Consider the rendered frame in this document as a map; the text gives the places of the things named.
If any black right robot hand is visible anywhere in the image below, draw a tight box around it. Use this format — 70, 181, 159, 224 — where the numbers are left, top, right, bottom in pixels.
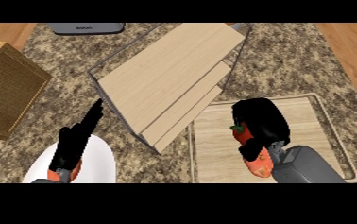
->
230, 97, 292, 163

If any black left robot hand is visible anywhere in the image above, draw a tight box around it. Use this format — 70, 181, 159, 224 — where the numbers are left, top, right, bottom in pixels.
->
47, 97, 106, 173

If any red bell pepper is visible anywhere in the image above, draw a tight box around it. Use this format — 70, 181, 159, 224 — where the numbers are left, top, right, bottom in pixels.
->
228, 122, 275, 179

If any pale wooden tray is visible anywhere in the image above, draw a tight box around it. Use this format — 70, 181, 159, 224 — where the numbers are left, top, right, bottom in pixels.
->
187, 93, 357, 184

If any white plate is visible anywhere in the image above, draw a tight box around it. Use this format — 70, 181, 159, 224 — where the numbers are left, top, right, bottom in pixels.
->
20, 133, 116, 184

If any brown woven placemat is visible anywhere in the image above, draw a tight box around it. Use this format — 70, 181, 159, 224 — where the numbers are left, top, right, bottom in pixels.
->
0, 41, 54, 142

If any dark grey appliance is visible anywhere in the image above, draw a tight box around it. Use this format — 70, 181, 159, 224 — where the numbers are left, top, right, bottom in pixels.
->
44, 23, 126, 36

